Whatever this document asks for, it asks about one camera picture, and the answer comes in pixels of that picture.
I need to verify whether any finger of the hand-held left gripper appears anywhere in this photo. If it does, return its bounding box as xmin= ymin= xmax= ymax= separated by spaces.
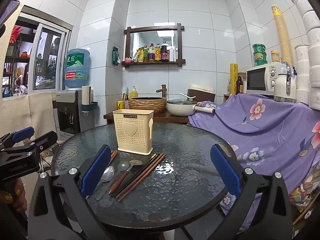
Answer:
xmin=0 ymin=127 xmax=35 ymax=150
xmin=24 ymin=131 xmax=58 ymax=155

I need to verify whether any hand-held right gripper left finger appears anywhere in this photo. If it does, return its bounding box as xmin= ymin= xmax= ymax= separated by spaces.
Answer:
xmin=27 ymin=144 xmax=112 ymax=240

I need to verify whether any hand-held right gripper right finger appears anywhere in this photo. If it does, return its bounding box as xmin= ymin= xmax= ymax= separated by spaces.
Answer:
xmin=210 ymin=144 xmax=294 ymax=240

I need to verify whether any all-metal spoon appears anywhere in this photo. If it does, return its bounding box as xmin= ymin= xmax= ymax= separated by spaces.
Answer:
xmin=96 ymin=165 xmax=115 ymax=201

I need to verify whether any wooden-handled spoon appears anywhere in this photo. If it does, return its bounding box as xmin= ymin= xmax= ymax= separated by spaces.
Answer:
xmin=108 ymin=160 xmax=130 ymax=195

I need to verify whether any black chopstick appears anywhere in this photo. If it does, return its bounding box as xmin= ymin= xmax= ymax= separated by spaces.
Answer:
xmin=111 ymin=154 xmax=155 ymax=196
xmin=114 ymin=153 xmax=159 ymax=197

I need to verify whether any reddish brown wooden chopstick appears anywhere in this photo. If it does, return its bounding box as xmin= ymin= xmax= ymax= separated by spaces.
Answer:
xmin=117 ymin=153 xmax=163 ymax=200
xmin=118 ymin=154 xmax=167 ymax=202

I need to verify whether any cream plastic utensil holder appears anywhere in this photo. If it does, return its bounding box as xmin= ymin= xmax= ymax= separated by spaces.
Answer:
xmin=112 ymin=109 xmax=155 ymax=155

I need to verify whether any person's left hand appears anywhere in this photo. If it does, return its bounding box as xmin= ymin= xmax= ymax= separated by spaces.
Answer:
xmin=0 ymin=179 xmax=28 ymax=213

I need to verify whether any water dispenser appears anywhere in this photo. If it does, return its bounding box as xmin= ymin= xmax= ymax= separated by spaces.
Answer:
xmin=55 ymin=89 xmax=94 ymax=135

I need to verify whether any purple floral cloth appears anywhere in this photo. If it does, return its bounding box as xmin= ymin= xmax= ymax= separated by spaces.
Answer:
xmin=188 ymin=92 xmax=320 ymax=205

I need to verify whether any white paper cup sleeve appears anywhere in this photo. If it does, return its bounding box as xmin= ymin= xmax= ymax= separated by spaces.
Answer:
xmin=82 ymin=85 xmax=92 ymax=105

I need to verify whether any white pan with glass lid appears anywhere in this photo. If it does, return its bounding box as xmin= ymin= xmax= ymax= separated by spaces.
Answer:
xmin=166 ymin=99 xmax=216 ymax=117

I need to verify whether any blue water jug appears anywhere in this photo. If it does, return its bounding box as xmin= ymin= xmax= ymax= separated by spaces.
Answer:
xmin=63 ymin=48 xmax=91 ymax=90

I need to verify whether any brown and white rice cooker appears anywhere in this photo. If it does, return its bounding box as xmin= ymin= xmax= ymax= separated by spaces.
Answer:
xmin=187 ymin=84 xmax=216 ymax=103

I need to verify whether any sliding window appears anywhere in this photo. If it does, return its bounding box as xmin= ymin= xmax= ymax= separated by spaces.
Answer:
xmin=0 ymin=5 xmax=73 ymax=98

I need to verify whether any woven pattern basin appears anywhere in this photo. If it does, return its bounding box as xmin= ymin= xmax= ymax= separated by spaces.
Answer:
xmin=129 ymin=97 xmax=167 ymax=114

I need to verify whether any brown glass bottle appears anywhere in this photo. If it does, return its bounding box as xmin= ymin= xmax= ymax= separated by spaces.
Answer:
xmin=236 ymin=75 xmax=244 ymax=95

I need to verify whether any yellow roll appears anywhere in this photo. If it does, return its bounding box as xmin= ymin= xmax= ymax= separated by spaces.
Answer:
xmin=230 ymin=63 xmax=238 ymax=95

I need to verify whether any red artificial flower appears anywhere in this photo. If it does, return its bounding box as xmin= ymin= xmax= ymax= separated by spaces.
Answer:
xmin=10 ymin=25 xmax=23 ymax=44

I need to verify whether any white microwave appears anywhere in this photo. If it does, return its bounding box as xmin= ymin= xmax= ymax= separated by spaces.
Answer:
xmin=246 ymin=61 xmax=292 ymax=96

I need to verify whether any bronze faucet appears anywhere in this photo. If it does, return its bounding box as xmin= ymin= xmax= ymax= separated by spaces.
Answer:
xmin=156 ymin=84 xmax=167 ymax=98

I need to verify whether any white kettle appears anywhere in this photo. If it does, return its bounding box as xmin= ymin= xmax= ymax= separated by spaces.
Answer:
xmin=273 ymin=62 xmax=298 ymax=103

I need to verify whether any green hanging packet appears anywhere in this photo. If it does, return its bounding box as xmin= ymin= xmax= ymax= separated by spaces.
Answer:
xmin=112 ymin=46 xmax=121 ymax=66

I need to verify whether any dark soy sauce bottle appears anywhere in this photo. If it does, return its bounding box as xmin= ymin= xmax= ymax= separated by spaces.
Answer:
xmin=160 ymin=41 xmax=169 ymax=62

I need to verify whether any beige tall roll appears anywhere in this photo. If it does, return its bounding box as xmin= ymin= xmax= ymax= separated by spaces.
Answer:
xmin=270 ymin=4 xmax=293 ymax=64

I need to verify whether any wooden framed mirror shelf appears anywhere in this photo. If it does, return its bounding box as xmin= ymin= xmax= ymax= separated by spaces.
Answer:
xmin=122 ymin=24 xmax=186 ymax=67

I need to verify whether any teal wall holder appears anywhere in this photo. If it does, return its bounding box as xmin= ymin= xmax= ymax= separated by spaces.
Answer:
xmin=80 ymin=101 xmax=98 ymax=113

